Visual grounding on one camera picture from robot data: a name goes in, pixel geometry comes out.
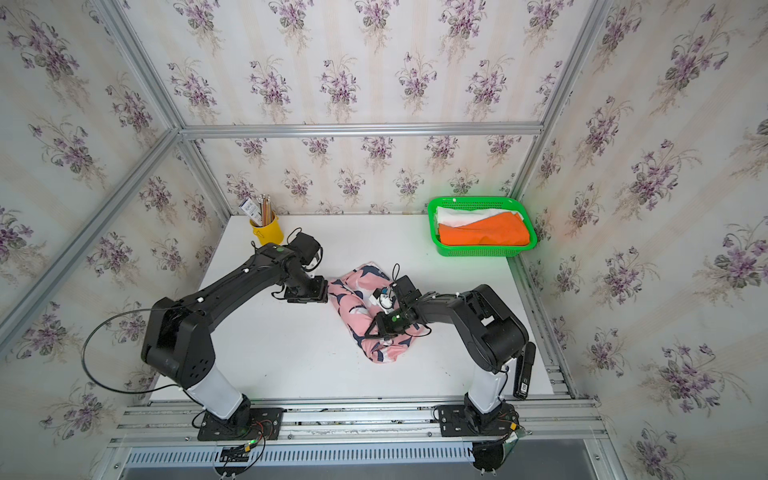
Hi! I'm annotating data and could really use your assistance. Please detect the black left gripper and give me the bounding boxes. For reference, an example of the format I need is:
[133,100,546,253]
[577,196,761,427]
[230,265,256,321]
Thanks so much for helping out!
[285,269,334,304]

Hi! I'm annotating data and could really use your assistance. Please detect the pink patterned garment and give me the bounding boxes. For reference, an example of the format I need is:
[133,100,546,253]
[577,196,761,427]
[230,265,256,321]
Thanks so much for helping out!
[328,262,427,364]

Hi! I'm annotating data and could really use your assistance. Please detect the white shorts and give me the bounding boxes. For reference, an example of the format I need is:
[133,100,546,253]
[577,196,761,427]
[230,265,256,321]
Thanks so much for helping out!
[436,207,523,228]

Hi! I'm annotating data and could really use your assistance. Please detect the orange cloth garment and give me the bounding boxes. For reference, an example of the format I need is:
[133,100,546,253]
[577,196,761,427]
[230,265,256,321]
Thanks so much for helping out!
[438,211,532,247]

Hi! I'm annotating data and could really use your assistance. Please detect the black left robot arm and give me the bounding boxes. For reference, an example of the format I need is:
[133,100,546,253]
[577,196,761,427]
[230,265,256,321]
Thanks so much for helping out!
[140,232,328,429]

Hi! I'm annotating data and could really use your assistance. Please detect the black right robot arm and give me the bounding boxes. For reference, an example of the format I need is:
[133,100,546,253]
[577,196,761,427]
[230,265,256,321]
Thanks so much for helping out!
[363,276,537,420]

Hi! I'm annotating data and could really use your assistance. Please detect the yellow pencil cup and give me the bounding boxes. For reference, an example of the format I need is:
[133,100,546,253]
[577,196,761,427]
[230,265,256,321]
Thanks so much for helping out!
[249,216,285,246]

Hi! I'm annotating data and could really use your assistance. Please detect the wooden pencils bundle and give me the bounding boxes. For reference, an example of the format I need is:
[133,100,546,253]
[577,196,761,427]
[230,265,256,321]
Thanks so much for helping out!
[259,194,274,227]

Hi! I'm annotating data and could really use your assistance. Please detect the black stapler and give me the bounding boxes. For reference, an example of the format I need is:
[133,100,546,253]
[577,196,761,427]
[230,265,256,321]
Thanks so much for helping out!
[513,342,537,400]

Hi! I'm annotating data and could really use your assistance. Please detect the green plastic basket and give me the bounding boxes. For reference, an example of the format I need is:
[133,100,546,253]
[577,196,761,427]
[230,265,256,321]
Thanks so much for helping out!
[427,196,538,258]

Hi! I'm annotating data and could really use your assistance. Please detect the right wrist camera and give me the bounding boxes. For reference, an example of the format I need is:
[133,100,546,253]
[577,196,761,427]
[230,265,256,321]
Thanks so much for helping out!
[372,287,396,311]

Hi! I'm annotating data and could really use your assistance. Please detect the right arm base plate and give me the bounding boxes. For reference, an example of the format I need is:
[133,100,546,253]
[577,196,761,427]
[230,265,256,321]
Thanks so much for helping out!
[433,402,521,438]

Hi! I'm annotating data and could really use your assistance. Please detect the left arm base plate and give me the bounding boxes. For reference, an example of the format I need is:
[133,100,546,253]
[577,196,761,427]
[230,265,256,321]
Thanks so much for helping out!
[197,407,285,442]

